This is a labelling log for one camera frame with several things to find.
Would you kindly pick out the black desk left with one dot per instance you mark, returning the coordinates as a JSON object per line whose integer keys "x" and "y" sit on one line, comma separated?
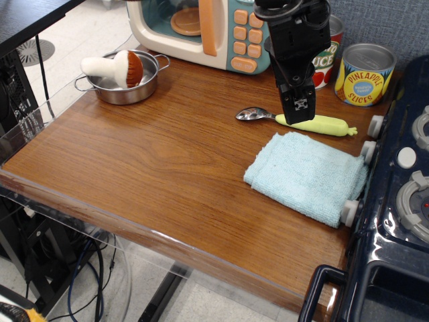
{"x": 22, "y": 20}

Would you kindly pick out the plush mushroom toy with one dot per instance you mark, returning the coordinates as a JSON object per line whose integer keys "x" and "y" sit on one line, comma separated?
{"x": 126, "y": 68}

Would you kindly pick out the toy microwave teal and cream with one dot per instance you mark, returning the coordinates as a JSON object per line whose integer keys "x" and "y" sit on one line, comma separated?
{"x": 221, "y": 34}

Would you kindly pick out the yellow object bottom left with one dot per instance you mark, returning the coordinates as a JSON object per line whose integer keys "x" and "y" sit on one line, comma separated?
{"x": 15, "y": 313}

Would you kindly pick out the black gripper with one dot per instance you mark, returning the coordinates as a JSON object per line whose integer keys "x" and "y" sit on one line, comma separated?
{"x": 298, "y": 31}

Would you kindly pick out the dark blue toy stove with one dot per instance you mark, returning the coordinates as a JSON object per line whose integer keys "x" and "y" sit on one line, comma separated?
{"x": 386, "y": 276}

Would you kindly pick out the spoon with green carrot handle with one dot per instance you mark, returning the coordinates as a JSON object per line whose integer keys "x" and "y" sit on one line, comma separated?
{"x": 319, "y": 124}

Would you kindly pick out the pineapple slices can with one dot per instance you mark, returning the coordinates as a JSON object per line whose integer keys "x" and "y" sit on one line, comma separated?
{"x": 364, "y": 74}

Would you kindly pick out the light blue cloth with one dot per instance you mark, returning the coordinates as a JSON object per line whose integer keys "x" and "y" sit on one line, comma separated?
{"x": 307, "y": 176}

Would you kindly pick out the tomato sauce can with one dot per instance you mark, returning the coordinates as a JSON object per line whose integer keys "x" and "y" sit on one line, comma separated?
{"x": 324, "y": 62}

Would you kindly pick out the small steel pot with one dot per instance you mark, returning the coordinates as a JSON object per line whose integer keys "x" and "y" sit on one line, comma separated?
{"x": 109, "y": 92}

